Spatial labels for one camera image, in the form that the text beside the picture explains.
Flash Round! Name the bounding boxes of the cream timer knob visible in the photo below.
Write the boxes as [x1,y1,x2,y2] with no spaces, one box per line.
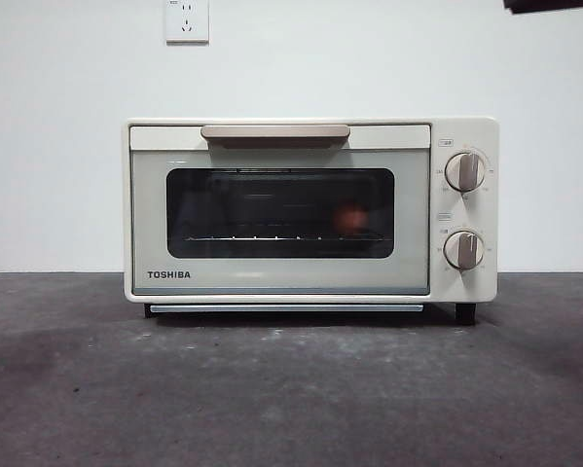
[442,230,487,271]

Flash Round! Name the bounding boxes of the metal wire oven rack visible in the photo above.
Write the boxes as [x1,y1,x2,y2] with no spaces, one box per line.
[186,234,387,243]

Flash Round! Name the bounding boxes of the grey crumb tray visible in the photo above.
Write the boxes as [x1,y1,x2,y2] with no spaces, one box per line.
[149,303,424,313]

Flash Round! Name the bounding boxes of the beige oven door handle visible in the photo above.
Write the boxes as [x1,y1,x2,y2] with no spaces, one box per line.
[200,124,351,150]

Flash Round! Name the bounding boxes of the cream temperature knob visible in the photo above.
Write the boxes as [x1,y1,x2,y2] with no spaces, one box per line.
[444,151,488,192]

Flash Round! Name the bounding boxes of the glass oven door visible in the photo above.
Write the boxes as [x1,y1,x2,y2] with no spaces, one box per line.
[128,124,431,297]

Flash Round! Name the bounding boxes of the cream Toshiba toaster oven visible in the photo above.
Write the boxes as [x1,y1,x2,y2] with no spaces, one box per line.
[122,115,500,325]

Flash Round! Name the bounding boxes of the brown egg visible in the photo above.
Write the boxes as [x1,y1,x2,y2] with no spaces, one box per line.
[333,199,370,234]

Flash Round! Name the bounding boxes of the white wall socket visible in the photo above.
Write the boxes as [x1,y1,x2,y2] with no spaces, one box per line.
[165,0,210,45]

